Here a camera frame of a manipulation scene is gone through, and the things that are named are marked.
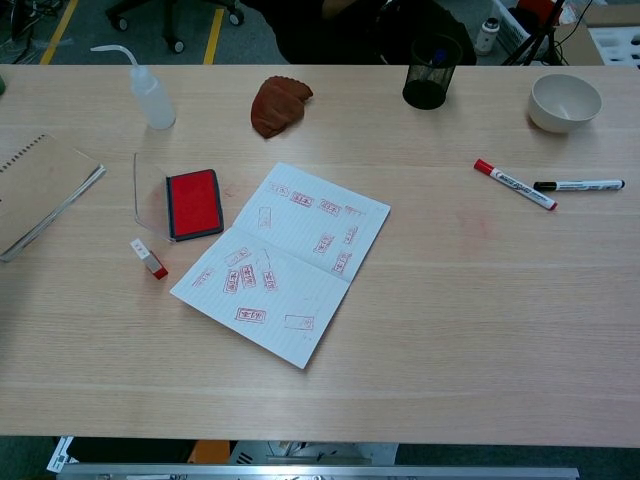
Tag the small red white stamp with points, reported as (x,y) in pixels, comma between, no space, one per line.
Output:
(150,260)

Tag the white robot base unit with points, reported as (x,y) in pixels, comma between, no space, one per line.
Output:
(320,452)

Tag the open white stamped notebook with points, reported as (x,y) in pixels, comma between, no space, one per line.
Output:
(290,270)

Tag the kraft cover spiral notebook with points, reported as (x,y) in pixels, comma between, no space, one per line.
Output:
(40,190)

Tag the red ink pad clear lid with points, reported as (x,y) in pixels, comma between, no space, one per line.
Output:
(192,205)

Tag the brown folded cloth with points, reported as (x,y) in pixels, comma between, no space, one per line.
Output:
(277,107)

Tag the black mesh pen holder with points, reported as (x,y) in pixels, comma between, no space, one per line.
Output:
(430,80)

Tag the red whiteboard marker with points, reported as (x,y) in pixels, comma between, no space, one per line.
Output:
(515,185)

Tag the person in black clothes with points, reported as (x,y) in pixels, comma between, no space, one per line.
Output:
(350,35)

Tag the clear squeeze wash bottle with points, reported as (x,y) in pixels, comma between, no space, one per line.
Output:
(155,105)

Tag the blue capped marker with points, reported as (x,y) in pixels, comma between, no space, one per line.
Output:
(438,57)

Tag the orange object under table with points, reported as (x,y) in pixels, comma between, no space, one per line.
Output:
(210,452)

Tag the white thermos bottle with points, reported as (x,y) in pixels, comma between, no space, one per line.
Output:
(486,37)

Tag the black office chair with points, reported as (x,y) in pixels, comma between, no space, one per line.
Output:
(172,20)

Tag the black whiteboard marker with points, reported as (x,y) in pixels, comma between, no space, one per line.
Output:
(580,185)

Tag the white ceramic bowl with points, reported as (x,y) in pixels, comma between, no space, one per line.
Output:
(565,105)

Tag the white plastic basket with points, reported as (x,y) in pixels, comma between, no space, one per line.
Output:
(512,25)

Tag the black tripod stand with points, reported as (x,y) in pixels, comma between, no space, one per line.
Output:
(537,40)

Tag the large flat cardboard box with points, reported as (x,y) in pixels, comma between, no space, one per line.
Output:
(580,45)

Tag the white label paper sheet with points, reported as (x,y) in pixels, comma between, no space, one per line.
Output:
(61,455)

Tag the aluminium profile rail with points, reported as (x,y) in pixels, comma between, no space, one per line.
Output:
(320,474)

